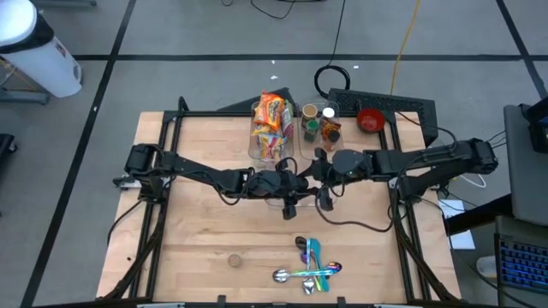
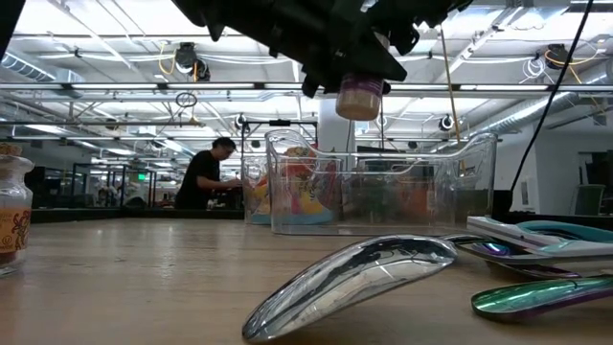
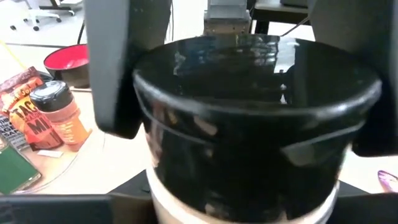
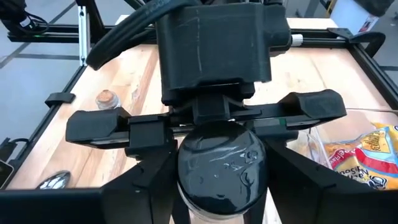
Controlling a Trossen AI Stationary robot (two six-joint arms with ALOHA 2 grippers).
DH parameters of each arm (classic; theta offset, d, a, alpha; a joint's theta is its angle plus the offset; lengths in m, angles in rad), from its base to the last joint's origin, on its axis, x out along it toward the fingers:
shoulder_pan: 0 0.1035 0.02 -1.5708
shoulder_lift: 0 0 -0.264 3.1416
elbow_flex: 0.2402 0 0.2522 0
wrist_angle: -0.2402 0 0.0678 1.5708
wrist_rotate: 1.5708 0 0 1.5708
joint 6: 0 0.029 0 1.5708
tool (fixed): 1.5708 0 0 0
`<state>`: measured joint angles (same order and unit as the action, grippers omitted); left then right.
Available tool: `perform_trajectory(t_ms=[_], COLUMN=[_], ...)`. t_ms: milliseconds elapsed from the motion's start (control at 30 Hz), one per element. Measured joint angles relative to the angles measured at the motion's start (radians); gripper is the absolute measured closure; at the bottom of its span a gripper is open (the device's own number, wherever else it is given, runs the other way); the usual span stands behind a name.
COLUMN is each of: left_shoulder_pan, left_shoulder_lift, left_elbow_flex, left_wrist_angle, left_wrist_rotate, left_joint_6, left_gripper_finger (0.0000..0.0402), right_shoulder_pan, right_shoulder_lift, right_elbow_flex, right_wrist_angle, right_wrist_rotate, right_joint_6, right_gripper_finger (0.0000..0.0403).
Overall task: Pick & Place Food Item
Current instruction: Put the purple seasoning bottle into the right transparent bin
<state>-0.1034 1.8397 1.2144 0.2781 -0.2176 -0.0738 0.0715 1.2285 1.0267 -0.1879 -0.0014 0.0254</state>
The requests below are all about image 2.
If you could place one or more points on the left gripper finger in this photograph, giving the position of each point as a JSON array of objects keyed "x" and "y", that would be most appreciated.
[
  {"x": 373, "y": 64},
  {"x": 407, "y": 14}
]

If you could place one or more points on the purple label spice jar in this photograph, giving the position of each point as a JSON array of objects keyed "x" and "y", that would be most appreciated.
[{"x": 359, "y": 103}]

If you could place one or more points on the clear plastic bin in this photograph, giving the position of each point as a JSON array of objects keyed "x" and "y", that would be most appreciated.
[
  {"x": 254, "y": 191},
  {"x": 364, "y": 223},
  {"x": 373, "y": 172}
]

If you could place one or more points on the iridescent green spoon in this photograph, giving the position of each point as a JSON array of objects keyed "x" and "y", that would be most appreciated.
[{"x": 536, "y": 298}]

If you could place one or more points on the clear glass jar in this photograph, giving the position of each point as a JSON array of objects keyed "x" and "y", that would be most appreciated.
[{"x": 14, "y": 230}]

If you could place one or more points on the person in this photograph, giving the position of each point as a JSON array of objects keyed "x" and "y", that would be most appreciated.
[{"x": 203, "y": 182}]

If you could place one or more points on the grey office chair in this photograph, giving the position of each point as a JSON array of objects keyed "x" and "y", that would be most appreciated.
[{"x": 586, "y": 199}]

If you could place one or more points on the silver ventilation duct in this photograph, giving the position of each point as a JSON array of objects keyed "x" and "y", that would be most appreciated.
[
  {"x": 29, "y": 69},
  {"x": 522, "y": 112}
]

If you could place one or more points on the black aluminium table frame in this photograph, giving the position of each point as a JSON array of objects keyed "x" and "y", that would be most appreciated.
[{"x": 120, "y": 215}]

